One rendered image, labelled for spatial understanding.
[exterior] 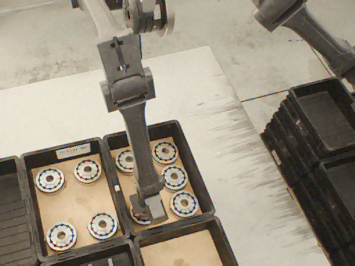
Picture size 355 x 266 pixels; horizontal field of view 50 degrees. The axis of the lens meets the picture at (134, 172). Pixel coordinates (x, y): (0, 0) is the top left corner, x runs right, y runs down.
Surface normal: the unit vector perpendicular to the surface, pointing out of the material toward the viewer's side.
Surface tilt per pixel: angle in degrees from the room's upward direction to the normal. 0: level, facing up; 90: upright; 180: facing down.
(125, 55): 49
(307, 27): 88
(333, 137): 0
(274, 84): 0
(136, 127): 78
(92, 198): 0
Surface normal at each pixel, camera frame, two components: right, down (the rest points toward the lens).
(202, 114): 0.05, -0.45
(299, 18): 0.25, 0.85
